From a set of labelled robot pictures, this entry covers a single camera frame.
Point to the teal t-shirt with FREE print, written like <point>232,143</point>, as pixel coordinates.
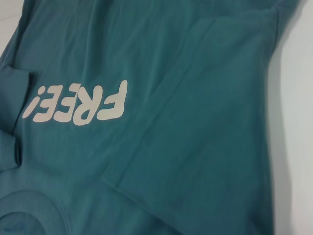
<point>146,98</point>

